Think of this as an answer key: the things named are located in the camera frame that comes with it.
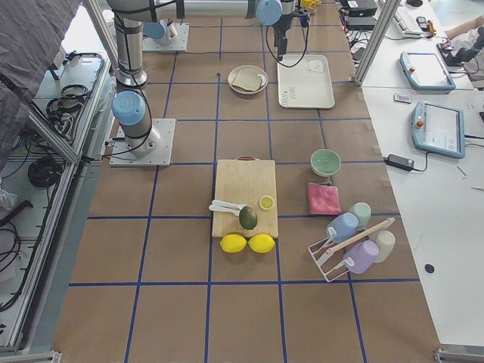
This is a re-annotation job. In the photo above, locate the yellow lemon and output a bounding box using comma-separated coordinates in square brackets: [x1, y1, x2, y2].
[220, 234, 247, 253]
[248, 234, 275, 253]

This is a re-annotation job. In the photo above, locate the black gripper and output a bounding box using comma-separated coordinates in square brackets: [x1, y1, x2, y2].
[272, 0, 295, 61]
[296, 9, 311, 27]

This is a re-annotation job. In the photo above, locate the wooden cutting board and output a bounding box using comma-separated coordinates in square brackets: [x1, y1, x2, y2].
[212, 160, 278, 238]

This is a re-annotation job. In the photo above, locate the beige cup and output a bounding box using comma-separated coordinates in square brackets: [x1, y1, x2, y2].
[369, 230, 396, 263]

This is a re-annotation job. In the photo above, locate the purple cup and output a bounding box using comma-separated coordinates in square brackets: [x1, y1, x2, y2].
[343, 240, 380, 274]

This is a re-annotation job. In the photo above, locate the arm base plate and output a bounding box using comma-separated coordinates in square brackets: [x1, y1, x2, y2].
[142, 23, 190, 53]
[109, 118, 175, 167]

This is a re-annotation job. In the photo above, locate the yellow lemon left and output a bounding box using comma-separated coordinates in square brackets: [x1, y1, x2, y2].
[220, 234, 247, 253]

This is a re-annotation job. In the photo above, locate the yellow lemon right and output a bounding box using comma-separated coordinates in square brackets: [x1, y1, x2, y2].
[248, 234, 275, 253]

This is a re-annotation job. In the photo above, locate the cream bear tray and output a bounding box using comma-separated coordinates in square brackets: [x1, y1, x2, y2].
[278, 54, 335, 109]

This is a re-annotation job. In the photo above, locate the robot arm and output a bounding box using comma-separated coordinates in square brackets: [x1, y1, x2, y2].
[143, 1, 310, 54]
[108, 1, 302, 159]

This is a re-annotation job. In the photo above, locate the white wire cup rack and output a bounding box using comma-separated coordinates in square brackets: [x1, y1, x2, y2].
[308, 217, 395, 282]

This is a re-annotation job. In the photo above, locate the aluminium frame post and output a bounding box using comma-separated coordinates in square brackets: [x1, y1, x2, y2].
[354, 0, 400, 86]

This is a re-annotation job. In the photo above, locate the lemon slice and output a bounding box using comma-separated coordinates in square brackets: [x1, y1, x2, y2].
[259, 195, 275, 211]

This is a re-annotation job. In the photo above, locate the cream round plate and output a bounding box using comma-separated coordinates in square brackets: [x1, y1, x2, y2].
[228, 65, 268, 95]

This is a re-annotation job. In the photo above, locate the green cup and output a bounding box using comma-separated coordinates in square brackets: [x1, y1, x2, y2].
[347, 202, 371, 231]

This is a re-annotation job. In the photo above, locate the black power adapter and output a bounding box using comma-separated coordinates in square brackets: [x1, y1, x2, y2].
[383, 154, 414, 172]

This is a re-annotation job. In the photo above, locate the green bowl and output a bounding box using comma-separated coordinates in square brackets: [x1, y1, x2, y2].
[310, 149, 341, 177]

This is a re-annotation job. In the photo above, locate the blue teach pendant near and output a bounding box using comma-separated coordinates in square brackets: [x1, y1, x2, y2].
[411, 101, 465, 159]

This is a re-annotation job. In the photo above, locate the blue teach pendant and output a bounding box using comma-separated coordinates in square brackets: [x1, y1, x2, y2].
[399, 52, 456, 92]
[411, 101, 465, 159]

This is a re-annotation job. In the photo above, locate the white plastic spoon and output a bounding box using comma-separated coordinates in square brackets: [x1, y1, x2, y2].
[211, 200, 247, 210]

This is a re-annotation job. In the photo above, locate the white bread slice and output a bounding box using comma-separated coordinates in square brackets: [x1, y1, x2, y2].
[232, 69, 263, 92]

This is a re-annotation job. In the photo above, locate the blue teach pendant far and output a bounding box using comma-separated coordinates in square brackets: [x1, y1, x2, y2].
[399, 52, 456, 92]

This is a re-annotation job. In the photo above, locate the pink cloth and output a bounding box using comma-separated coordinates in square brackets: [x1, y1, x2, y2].
[307, 182, 341, 216]

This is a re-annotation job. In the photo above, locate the small card box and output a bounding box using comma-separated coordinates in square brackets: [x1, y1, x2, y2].
[393, 93, 412, 104]

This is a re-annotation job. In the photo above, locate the white plastic fork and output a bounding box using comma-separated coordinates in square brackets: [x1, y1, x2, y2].
[209, 204, 240, 216]

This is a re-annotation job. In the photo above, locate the avocado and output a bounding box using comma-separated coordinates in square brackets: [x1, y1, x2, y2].
[238, 206, 258, 230]

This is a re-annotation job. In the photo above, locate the blue cup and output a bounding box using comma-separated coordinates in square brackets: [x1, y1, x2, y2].
[326, 213, 358, 244]

